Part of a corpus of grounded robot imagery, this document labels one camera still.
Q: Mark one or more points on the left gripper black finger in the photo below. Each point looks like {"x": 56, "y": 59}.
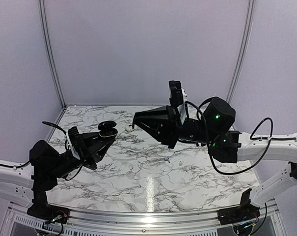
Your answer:
{"x": 98, "y": 153}
{"x": 91, "y": 140}

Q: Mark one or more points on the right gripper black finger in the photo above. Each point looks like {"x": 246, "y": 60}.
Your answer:
{"x": 159, "y": 113}
{"x": 155, "y": 129}

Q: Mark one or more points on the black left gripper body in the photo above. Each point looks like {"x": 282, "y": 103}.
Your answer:
{"x": 85, "y": 160}

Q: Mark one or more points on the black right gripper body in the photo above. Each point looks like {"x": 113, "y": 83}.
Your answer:
{"x": 176, "y": 128}

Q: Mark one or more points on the black earbud charging case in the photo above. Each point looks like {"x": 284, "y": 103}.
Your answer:
{"x": 107, "y": 129}

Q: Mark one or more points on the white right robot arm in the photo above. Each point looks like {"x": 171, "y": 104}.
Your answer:
{"x": 257, "y": 148}

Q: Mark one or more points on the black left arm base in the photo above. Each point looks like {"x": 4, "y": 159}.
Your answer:
{"x": 41, "y": 209}

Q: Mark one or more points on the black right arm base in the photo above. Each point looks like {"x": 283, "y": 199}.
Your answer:
{"x": 243, "y": 212}

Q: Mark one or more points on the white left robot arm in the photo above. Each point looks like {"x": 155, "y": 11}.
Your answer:
{"x": 27, "y": 184}

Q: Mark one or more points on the beige earbud charging case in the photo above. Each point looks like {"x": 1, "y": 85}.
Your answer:
{"x": 129, "y": 128}

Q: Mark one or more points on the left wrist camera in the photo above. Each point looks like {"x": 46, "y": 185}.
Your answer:
{"x": 73, "y": 137}

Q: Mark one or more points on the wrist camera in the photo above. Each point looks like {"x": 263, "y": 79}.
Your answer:
{"x": 73, "y": 137}
{"x": 177, "y": 100}

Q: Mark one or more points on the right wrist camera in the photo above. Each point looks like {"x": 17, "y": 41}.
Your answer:
{"x": 177, "y": 100}

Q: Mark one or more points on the right aluminium corner post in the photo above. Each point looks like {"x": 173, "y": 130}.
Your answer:
{"x": 242, "y": 49}

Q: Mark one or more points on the aluminium corner post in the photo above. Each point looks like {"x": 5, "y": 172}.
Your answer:
{"x": 49, "y": 52}
{"x": 242, "y": 49}

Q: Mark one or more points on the aluminium front frame rail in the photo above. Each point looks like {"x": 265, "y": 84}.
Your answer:
{"x": 83, "y": 222}

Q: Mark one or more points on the left aluminium corner post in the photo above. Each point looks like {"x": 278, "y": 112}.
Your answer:
{"x": 49, "y": 52}

